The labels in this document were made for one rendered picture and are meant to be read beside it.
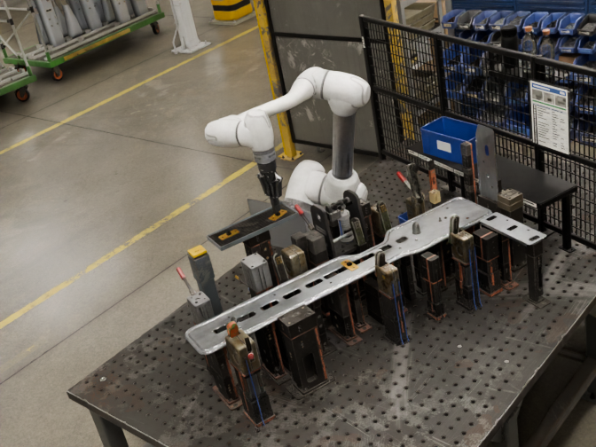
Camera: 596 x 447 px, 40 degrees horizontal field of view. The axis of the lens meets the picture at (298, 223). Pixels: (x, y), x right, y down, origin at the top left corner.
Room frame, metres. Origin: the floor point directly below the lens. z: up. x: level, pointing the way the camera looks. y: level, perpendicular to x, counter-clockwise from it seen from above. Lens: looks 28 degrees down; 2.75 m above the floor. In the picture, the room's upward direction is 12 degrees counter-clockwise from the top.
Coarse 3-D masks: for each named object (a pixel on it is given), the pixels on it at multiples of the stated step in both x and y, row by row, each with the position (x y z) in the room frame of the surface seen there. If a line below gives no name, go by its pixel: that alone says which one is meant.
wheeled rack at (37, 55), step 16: (0, 0) 10.49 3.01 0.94; (144, 16) 10.97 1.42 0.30; (160, 16) 11.02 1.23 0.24; (96, 32) 10.67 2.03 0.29; (112, 32) 10.52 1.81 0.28; (128, 32) 10.59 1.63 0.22; (32, 48) 10.55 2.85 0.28; (48, 48) 10.26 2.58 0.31; (64, 48) 10.22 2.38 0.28; (80, 48) 10.08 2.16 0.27; (16, 64) 10.20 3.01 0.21; (32, 64) 9.96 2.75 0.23; (48, 64) 9.73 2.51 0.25
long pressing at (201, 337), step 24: (432, 216) 3.04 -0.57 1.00; (480, 216) 2.96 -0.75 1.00; (384, 240) 2.93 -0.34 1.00; (408, 240) 2.89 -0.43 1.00; (432, 240) 2.85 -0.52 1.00; (336, 264) 2.82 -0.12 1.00; (360, 264) 2.79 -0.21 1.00; (288, 288) 2.72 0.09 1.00; (312, 288) 2.69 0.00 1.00; (336, 288) 2.66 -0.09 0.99; (240, 312) 2.63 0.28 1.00; (264, 312) 2.59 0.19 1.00; (192, 336) 2.53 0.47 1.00; (216, 336) 2.50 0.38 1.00
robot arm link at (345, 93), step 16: (336, 80) 3.43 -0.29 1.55; (352, 80) 3.42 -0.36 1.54; (336, 96) 3.41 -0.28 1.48; (352, 96) 3.38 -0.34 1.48; (368, 96) 3.42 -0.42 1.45; (336, 112) 3.44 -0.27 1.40; (352, 112) 3.43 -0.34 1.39; (336, 128) 3.48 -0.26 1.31; (352, 128) 3.48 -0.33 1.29; (336, 144) 3.50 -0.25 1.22; (352, 144) 3.51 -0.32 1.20; (336, 160) 3.53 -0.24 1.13; (352, 160) 3.54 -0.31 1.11; (336, 176) 3.55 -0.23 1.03; (352, 176) 3.56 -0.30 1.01; (320, 192) 3.60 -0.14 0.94; (336, 192) 3.54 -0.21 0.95
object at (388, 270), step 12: (384, 276) 2.64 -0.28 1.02; (396, 276) 2.63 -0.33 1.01; (384, 288) 2.65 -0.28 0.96; (396, 288) 2.63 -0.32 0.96; (384, 300) 2.67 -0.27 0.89; (396, 300) 2.64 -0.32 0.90; (384, 312) 2.68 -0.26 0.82; (396, 312) 2.62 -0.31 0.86; (384, 324) 2.69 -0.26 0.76; (396, 324) 2.62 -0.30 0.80; (384, 336) 2.69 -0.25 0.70; (396, 336) 2.62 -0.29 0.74; (408, 336) 2.64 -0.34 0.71
